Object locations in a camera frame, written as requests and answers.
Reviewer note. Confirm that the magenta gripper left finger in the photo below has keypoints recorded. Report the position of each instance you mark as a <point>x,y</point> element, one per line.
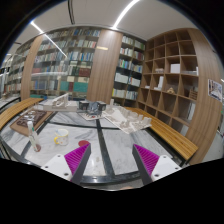
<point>70,166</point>

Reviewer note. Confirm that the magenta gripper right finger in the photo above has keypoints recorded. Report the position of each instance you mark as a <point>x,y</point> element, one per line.
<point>151,166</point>

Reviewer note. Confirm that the clear plastic water bottle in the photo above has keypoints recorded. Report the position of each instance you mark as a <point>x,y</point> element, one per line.
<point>33,137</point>

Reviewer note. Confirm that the red round coaster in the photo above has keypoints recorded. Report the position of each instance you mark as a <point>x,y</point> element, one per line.
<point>83,143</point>

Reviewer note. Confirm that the wooden bench right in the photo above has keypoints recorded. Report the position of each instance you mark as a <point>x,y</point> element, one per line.
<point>183,146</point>

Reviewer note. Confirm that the wooden bench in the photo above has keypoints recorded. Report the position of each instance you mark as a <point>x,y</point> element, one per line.
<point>11,112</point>
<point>183,146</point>

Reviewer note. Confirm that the white architectural model right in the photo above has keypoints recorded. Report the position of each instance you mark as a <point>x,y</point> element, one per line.
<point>126,120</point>

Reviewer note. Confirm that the white architectural model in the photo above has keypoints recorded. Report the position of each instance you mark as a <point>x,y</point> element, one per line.
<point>126,120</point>
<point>59,104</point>

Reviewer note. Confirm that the dark building model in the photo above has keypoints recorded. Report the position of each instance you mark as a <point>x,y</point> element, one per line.
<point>92,107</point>

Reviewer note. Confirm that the white architectural model left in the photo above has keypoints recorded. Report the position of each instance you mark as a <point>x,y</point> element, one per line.
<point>59,104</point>

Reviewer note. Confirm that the brown framed relief board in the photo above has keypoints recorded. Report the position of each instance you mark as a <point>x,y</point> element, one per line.
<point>37,117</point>

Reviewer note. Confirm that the wooden bench left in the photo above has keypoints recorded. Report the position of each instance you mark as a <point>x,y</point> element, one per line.
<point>11,112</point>

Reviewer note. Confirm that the dark open bookshelf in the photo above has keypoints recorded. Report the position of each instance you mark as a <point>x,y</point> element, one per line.
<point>129,70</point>

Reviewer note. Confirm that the wooden cubby shelf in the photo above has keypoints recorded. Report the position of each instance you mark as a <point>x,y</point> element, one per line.
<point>169,83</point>

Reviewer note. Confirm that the glass-front bookshelf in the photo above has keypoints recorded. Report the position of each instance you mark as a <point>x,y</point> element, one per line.
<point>64,62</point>

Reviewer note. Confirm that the white mug yellow handle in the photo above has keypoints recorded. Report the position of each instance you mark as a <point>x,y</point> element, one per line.
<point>61,137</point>

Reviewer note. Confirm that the wall poster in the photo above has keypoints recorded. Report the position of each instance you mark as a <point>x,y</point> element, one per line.
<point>215,90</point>

